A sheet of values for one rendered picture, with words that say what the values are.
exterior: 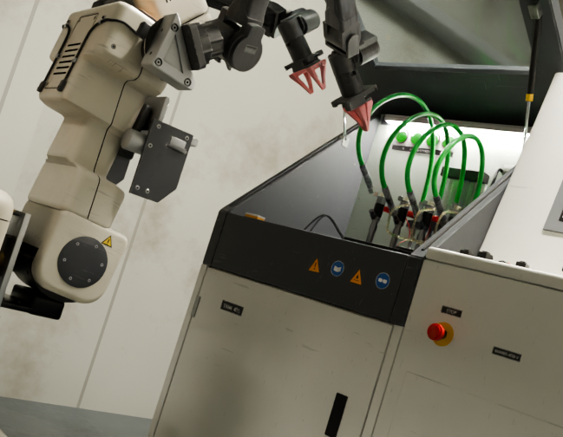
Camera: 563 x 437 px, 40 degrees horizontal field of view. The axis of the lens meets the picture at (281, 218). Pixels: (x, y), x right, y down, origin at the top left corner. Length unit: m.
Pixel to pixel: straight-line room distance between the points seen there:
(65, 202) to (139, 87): 0.28
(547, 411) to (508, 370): 0.11
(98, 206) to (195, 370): 0.72
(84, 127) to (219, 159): 2.22
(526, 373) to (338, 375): 0.45
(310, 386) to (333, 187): 0.83
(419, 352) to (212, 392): 0.62
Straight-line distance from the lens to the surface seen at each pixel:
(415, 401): 1.73
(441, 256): 1.75
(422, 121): 2.53
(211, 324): 2.14
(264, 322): 2.01
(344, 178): 2.55
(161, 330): 3.78
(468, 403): 1.67
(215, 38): 1.55
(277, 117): 3.98
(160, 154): 1.62
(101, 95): 1.61
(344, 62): 1.85
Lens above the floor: 0.80
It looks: 5 degrees up
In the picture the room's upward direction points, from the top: 17 degrees clockwise
